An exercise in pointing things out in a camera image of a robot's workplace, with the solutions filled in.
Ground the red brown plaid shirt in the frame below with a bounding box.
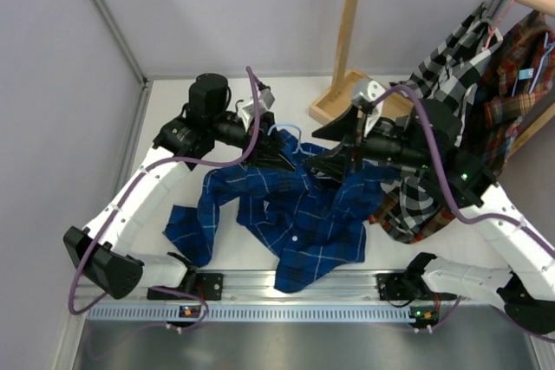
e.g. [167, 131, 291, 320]
[366, 10, 555, 244]

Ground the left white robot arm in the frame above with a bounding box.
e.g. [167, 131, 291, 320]
[63, 73, 295, 300]

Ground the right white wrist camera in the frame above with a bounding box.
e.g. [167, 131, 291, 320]
[350, 78, 386, 137]

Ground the black white checkered shirt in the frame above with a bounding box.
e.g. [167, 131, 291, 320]
[375, 4, 503, 243]

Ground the blue hanger under red shirt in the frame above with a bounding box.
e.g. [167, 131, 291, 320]
[511, 32, 554, 96]

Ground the aluminium corner frame profile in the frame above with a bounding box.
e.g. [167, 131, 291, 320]
[90, 0, 152, 197]

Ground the blue plaid shirt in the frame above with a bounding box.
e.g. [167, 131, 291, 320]
[164, 149, 399, 276]

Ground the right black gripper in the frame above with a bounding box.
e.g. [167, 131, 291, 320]
[304, 105, 436, 184]

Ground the wooden clothes rack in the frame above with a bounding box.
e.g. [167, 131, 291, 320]
[308, 0, 555, 159]

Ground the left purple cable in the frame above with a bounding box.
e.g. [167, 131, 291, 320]
[69, 65, 266, 332]

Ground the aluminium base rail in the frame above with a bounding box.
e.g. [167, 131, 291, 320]
[142, 269, 478, 302]

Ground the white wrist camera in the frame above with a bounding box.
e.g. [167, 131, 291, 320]
[237, 87, 275, 130]
[350, 78, 386, 137]

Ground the light blue wire hanger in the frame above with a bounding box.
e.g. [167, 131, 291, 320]
[267, 122, 319, 162]

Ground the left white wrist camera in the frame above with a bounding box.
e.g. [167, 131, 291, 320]
[237, 87, 275, 130]

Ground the pink wire hanger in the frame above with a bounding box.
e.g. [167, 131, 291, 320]
[483, 0, 516, 50]

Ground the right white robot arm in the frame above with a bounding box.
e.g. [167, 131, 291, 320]
[307, 100, 554, 341]

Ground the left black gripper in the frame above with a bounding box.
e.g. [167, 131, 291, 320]
[208, 110, 297, 172]

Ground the grey slotted cable duct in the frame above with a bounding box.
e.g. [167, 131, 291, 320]
[88, 303, 435, 324]

